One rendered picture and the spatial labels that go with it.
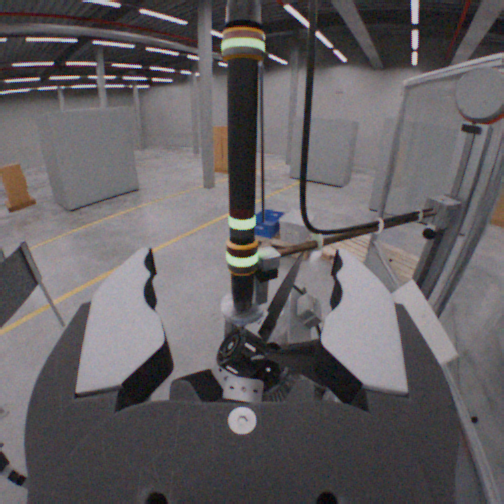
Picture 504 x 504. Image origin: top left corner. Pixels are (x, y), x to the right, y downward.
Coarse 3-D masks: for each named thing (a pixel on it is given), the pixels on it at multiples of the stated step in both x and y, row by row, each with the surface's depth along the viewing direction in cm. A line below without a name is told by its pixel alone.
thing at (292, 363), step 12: (288, 348) 46; (300, 348) 42; (312, 348) 39; (276, 360) 41; (288, 360) 39; (300, 360) 37; (312, 360) 35; (300, 372) 33; (312, 372) 32; (324, 384) 28
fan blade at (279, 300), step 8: (296, 264) 66; (288, 272) 62; (296, 272) 75; (288, 280) 67; (280, 288) 62; (288, 288) 71; (280, 296) 66; (288, 296) 74; (272, 304) 62; (280, 304) 69; (272, 312) 65; (280, 312) 70
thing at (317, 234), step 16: (304, 112) 27; (304, 128) 28; (304, 144) 29; (304, 160) 30; (304, 176) 31; (304, 192) 32; (304, 208) 33; (432, 208) 54; (304, 224) 35; (368, 224) 43; (320, 240) 37
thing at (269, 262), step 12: (276, 252) 35; (264, 264) 33; (276, 264) 35; (264, 276) 34; (276, 276) 35; (264, 288) 36; (228, 300) 38; (264, 300) 37; (228, 312) 36; (240, 312) 36; (252, 312) 36; (240, 324) 35
